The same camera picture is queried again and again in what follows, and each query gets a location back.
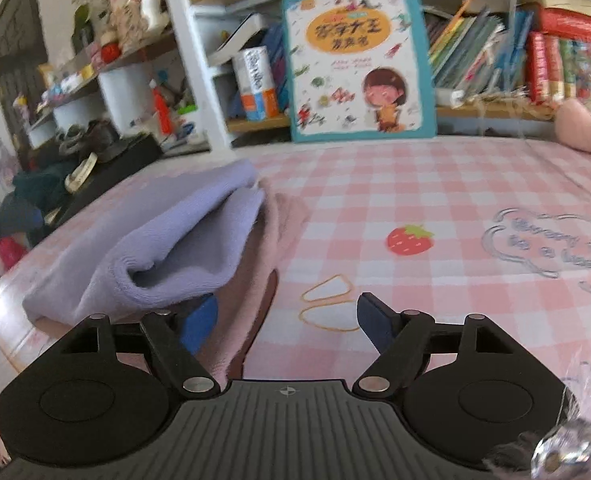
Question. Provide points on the purple long-sleeve shirt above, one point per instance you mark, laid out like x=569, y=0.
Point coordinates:
x=175, y=230

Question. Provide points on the white and orange box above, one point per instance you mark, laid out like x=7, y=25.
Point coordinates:
x=255, y=85

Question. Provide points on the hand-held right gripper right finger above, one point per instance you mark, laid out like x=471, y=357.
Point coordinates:
x=373, y=320

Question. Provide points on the row of red-spined books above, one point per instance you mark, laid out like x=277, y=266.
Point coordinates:
x=550, y=65

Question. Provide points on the pile of dark clothes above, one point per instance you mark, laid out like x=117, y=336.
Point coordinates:
x=30, y=195

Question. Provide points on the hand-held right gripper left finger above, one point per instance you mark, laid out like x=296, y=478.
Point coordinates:
x=200, y=325

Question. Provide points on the pink checked tablecloth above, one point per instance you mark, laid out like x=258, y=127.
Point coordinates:
x=375, y=195

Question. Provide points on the pink plush toy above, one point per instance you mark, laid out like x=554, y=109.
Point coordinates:
x=580, y=130

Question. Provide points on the green and white pen holder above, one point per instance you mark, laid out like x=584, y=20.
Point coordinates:
x=188, y=125

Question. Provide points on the floral plush toy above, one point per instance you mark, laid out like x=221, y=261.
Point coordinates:
x=135, y=10

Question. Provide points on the white round container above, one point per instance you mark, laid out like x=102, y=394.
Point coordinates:
x=120, y=95

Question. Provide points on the row of thin children's books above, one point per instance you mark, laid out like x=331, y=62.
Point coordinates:
x=465, y=50

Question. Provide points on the clear shiny knob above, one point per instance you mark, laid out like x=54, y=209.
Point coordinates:
x=565, y=452

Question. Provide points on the pink garment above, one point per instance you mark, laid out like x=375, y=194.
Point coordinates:
x=265, y=270

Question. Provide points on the white bookshelf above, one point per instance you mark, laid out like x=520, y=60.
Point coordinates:
x=198, y=60

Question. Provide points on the dark wooden door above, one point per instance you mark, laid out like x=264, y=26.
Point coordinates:
x=15, y=60

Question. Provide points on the illustrated teal-bordered children's book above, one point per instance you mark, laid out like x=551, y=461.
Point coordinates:
x=355, y=60

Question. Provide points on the leaning blue books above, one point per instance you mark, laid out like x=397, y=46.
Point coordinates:
x=275, y=60

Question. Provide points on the red round ornament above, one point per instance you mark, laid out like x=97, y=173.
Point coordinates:
x=109, y=52

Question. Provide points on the red bottle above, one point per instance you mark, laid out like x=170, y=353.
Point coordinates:
x=163, y=110

